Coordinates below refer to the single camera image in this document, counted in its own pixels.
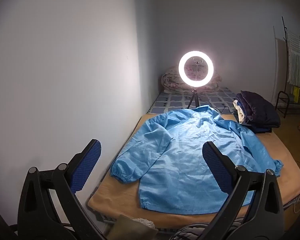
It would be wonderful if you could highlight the blue patterned bedsheet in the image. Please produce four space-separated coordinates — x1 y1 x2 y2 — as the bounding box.
146 87 240 115

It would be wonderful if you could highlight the black low metal rack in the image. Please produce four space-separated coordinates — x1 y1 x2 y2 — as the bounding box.
275 90 300 118

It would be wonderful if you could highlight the olive cloth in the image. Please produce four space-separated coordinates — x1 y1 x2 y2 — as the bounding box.
109 214 157 240

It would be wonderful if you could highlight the white folded garment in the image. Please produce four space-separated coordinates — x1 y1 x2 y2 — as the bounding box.
233 100 247 124

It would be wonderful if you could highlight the white ring light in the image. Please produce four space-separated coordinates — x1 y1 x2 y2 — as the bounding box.
178 51 214 88

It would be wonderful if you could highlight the black ring light cable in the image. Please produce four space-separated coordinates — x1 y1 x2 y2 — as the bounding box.
211 106 238 115

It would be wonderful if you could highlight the white hanging towel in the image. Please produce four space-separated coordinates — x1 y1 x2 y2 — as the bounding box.
286 30 300 86

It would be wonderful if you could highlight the striped grey cloth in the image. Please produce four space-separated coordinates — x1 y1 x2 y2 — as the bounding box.
170 217 243 240

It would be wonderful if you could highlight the beige leaning board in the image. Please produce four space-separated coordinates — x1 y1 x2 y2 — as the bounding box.
273 26 288 105

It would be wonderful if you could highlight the floral folded quilt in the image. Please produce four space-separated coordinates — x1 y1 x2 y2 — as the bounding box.
161 66 222 94

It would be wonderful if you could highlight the blue folded garment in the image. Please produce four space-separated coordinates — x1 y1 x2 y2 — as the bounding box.
250 127 273 134

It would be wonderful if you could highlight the black tripod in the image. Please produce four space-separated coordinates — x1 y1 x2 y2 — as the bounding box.
186 87 201 109

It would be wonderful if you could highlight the yellow box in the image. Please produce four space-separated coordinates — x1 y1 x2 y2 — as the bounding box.
291 86 300 103

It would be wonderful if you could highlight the tan blanket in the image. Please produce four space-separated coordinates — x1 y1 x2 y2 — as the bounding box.
87 114 300 224

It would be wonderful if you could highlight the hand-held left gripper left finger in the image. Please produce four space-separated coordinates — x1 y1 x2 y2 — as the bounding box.
17 139 108 240

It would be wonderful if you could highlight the black clothes rack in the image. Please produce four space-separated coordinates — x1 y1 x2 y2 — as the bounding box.
281 16 300 87

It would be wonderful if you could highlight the light blue jacket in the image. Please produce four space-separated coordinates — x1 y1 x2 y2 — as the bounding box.
110 105 283 215

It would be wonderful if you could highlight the navy folded jacket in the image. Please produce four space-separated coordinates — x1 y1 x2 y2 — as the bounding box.
236 90 281 132

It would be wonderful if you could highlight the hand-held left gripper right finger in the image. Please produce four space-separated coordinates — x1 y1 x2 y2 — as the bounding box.
202 141 285 240

